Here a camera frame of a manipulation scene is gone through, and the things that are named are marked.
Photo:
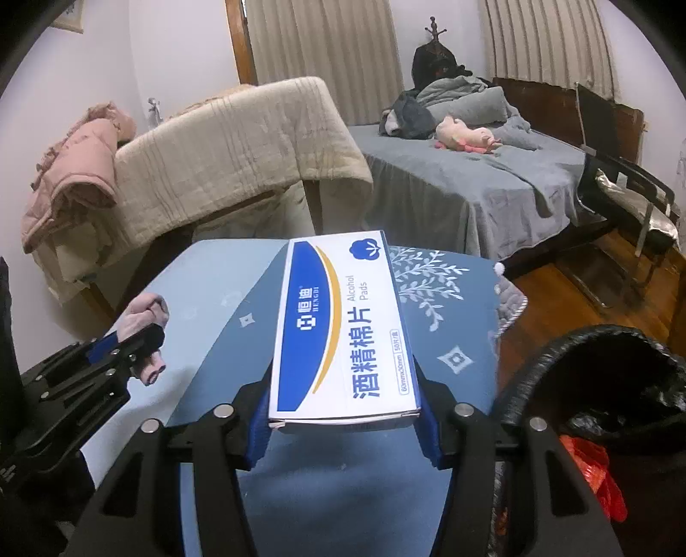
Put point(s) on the black hanging garment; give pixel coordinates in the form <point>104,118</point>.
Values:
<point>437,64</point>

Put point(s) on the beige quilt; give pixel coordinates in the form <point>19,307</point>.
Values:
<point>225,160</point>

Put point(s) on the wooden chair frame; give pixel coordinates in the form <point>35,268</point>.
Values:
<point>102,297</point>

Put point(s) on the pink padded jacket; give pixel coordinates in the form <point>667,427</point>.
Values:
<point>75,176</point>

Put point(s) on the bed with grey sheet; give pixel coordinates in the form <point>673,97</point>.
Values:
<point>455,198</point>

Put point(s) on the black office chair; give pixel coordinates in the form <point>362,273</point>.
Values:
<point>595,118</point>

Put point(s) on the red plastic bag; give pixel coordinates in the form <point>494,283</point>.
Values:
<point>595,471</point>

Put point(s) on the wooden door frame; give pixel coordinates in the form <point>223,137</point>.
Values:
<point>238,37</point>

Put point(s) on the bin with black bag liner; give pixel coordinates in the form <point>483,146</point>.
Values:
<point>616,375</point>

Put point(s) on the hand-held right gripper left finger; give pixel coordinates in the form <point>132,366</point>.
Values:
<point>260,431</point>

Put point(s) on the beige pleated curtain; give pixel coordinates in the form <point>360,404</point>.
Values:
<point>546,43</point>
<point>327,53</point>

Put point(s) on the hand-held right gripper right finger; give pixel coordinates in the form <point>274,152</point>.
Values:
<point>430,436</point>

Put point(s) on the dark clothes pile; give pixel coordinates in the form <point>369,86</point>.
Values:
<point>407,118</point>

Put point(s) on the wooden bed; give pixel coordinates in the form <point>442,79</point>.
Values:
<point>552,107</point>

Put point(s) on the wooden coat rack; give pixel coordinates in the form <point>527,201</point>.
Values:
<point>434,29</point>

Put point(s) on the framed wall picture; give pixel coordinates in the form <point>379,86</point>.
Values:
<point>67,13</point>

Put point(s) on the silver seat cushion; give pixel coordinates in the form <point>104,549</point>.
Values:
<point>643,206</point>

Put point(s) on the blue printed tablecloth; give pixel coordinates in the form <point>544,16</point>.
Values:
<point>461,332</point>

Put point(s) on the beige cloth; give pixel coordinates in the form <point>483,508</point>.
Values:
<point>64,262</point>

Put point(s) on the small white object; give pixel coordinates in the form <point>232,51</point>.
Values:
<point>155,110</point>

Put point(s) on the pink plush toy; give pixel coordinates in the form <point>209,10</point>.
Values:
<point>461,136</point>

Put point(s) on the white and blue box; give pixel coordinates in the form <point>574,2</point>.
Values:
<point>343,332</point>

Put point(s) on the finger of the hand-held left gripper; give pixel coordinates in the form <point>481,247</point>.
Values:
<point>104,348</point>
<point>144,340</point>

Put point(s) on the gray quilted cloth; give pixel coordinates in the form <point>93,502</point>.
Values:
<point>509,305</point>

